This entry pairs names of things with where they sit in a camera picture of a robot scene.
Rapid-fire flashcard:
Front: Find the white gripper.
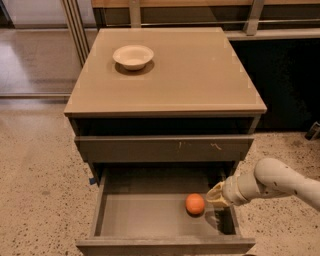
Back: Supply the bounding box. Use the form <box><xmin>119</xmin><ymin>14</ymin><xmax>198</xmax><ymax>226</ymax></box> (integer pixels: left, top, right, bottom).
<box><xmin>206</xmin><ymin>175</ymin><xmax>248</xmax><ymax>208</ymax></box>

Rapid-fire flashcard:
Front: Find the orange fruit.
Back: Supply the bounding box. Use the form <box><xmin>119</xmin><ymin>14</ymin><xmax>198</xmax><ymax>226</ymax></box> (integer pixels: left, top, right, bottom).
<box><xmin>185</xmin><ymin>193</ymin><xmax>205</xmax><ymax>215</ymax></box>

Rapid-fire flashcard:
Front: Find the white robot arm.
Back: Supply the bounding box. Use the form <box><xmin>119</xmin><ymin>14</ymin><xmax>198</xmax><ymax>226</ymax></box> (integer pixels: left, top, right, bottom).
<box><xmin>206</xmin><ymin>158</ymin><xmax>320</xmax><ymax>211</ymax></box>

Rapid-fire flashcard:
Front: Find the grey drawer cabinet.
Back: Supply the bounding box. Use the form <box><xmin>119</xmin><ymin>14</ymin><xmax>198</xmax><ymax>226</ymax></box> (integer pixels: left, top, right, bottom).
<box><xmin>63</xmin><ymin>27</ymin><xmax>268</xmax><ymax>256</ymax></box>

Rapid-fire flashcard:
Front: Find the black object on floor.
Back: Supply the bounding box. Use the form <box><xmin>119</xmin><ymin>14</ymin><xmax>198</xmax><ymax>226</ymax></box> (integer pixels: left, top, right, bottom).
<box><xmin>305</xmin><ymin>122</ymin><xmax>320</xmax><ymax>140</ymax></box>

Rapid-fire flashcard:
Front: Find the blue tape piece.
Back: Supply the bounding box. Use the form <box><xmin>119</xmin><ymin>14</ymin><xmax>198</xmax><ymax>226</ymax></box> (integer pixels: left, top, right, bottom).
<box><xmin>89</xmin><ymin>178</ymin><xmax>96</xmax><ymax>185</ymax></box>

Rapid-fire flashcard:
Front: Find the white ceramic bowl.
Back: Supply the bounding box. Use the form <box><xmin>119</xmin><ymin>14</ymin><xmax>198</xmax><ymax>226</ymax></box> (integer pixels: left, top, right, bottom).
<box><xmin>113</xmin><ymin>45</ymin><xmax>154</xmax><ymax>71</ymax></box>

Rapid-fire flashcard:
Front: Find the metal frame shelf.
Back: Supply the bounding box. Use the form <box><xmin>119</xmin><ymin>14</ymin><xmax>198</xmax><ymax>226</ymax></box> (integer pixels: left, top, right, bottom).
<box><xmin>60</xmin><ymin>0</ymin><xmax>320</xmax><ymax>68</ymax></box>

